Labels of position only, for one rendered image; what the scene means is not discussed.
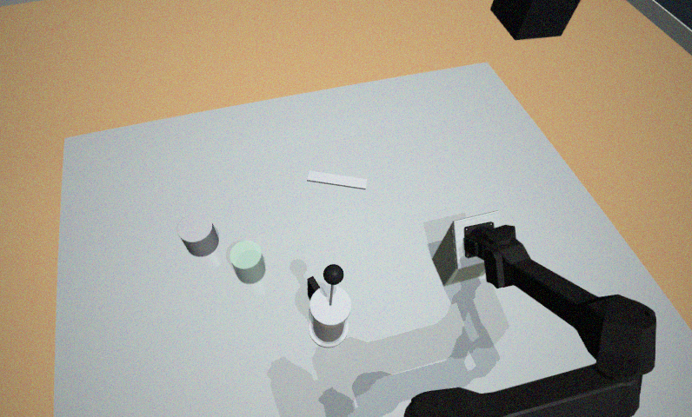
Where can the glass french press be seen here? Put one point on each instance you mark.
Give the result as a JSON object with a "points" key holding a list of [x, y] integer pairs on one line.
{"points": [[330, 307]]}

